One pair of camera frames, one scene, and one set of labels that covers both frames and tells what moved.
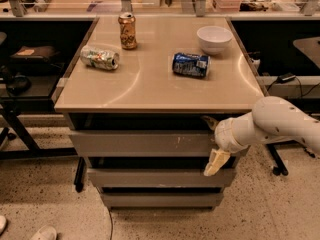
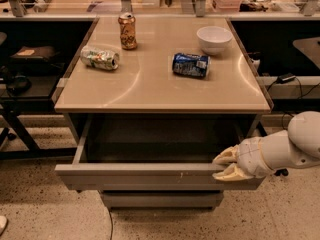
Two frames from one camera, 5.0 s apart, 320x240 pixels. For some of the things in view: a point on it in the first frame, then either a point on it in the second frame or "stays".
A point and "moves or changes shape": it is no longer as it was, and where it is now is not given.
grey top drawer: [142, 143] moves or changes shape
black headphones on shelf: [21, 85] stays
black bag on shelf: [34, 53] stays
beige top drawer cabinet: [141, 103] stays
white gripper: [224, 136] → [249, 158]
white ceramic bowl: [213, 39] stays
